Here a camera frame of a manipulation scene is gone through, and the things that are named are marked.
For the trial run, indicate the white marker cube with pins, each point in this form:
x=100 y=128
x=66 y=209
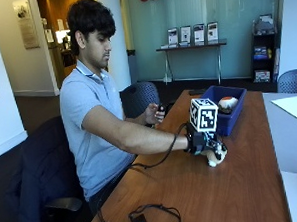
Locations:
x=203 y=114

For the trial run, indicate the the person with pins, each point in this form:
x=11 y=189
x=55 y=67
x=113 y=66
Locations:
x=89 y=127

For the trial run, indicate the orange and white plush toy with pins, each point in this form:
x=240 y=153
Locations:
x=227 y=104

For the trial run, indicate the dark office chair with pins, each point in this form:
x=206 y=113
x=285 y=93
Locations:
x=42 y=183

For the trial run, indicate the black magazine rack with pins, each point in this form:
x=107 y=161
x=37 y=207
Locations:
x=264 y=51

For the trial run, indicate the small black clicker device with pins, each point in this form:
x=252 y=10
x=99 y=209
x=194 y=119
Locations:
x=161 y=107

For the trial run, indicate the dark perforated chair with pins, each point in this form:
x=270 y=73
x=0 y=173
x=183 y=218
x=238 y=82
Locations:
x=292 y=81
x=139 y=98

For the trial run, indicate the standing brochure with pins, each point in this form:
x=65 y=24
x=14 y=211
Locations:
x=172 y=36
x=185 y=34
x=199 y=33
x=212 y=31

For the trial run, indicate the narrow console table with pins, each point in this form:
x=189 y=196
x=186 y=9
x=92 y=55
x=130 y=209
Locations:
x=192 y=55

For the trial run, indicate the cream plush toy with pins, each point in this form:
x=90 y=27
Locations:
x=215 y=157

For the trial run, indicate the blue plastic bin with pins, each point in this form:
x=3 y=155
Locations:
x=229 y=106

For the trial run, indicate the white sheet of paper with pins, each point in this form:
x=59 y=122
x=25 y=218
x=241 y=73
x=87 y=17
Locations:
x=292 y=107

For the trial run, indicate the wall plaque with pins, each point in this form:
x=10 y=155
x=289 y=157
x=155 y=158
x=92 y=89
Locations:
x=25 y=23

